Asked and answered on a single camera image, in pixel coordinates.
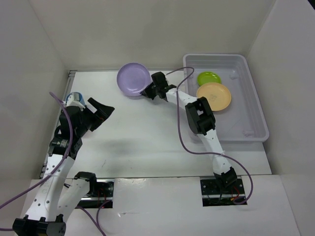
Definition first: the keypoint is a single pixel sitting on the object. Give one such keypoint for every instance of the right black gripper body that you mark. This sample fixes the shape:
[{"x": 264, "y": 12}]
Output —
[{"x": 157, "y": 89}]

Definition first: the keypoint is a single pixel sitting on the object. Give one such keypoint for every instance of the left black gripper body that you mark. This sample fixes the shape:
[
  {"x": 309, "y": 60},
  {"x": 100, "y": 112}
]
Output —
[{"x": 89, "y": 121}]

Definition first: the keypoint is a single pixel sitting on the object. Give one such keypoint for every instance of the purple plate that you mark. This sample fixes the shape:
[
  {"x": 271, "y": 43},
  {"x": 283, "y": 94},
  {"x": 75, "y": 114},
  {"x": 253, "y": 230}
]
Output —
[{"x": 133, "y": 78}]

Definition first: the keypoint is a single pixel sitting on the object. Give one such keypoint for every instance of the green plate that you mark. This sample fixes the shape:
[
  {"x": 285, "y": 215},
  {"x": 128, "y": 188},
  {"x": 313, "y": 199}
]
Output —
[{"x": 208, "y": 77}]

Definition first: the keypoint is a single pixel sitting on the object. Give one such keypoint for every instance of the orange plate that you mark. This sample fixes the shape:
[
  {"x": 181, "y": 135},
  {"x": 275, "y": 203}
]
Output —
[{"x": 217, "y": 95}]

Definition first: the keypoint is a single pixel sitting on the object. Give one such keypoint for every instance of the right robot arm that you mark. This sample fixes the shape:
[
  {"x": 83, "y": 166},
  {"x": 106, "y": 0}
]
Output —
[{"x": 201, "y": 121}]

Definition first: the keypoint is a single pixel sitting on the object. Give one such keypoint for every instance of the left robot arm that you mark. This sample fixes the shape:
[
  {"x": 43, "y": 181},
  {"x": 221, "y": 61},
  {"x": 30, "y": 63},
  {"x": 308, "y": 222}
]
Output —
[{"x": 51, "y": 207}]

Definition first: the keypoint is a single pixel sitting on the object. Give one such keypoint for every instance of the clear plastic bin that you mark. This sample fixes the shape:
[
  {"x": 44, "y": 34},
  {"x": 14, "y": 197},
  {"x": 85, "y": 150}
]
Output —
[{"x": 243, "y": 119}]

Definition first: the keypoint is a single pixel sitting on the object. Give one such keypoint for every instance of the blue cup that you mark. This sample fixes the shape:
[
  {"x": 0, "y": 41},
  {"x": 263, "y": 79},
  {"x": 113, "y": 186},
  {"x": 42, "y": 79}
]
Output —
[{"x": 76, "y": 96}]

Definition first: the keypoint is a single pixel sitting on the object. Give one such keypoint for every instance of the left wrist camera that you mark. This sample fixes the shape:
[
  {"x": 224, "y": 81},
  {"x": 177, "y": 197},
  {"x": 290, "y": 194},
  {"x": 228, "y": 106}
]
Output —
[{"x": 73, "y": 100}]

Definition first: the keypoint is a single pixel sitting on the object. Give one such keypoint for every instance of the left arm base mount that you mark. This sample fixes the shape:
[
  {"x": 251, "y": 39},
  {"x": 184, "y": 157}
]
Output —
[{"x": 100, "y": 193}]

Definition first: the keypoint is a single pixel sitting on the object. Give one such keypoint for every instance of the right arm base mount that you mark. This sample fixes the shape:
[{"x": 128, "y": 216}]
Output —
[{"x": 213, "y": 196}]

